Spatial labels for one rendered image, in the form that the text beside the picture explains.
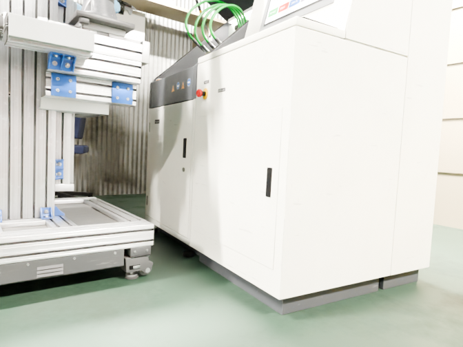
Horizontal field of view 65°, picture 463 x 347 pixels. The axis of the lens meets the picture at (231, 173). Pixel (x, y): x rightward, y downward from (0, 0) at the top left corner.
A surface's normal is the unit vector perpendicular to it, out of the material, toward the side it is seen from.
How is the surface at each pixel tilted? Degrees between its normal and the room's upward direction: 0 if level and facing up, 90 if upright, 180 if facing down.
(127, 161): 90
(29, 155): 90
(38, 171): 90
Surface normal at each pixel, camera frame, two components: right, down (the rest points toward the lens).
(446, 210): -0.80, 0.00
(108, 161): 0.59, 0.08
